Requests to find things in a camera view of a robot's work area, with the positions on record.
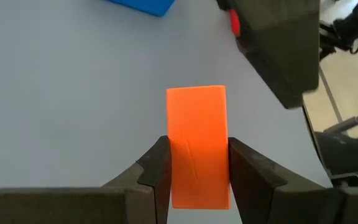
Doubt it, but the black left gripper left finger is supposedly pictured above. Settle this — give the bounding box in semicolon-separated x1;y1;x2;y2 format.
0;135;172;224

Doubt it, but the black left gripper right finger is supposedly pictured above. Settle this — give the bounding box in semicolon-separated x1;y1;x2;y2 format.
228;138;358;224

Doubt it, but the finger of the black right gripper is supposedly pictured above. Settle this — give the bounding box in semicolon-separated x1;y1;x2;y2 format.
215;0;234;11
236;0;321;110

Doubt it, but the red cube block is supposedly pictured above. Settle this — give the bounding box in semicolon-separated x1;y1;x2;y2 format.
227;8;242;38

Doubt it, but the long orange rectangular block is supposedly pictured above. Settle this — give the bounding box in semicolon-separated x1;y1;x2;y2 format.
165;85;231;210

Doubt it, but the blue plastic basket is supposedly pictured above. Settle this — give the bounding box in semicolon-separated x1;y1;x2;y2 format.
104;0;177;17

